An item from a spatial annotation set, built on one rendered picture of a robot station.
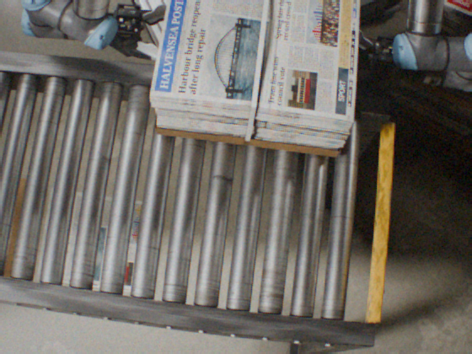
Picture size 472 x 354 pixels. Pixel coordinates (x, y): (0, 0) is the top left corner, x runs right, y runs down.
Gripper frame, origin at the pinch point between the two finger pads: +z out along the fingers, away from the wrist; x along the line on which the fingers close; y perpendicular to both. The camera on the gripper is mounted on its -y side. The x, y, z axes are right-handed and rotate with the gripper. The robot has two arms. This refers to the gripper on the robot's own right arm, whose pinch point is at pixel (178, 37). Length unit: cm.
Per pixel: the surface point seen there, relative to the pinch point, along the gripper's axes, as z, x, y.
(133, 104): -7.0, -17.2, 0.7
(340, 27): 32.6, -4.9, 24.0
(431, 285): 84, -37, -79
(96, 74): -16.4, -11.3, 0.8
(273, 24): 19.7, -6.2, 23.5
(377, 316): 48, -56, 3
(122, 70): -10.8, -9.7, 0.8
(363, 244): 60, -26, -79
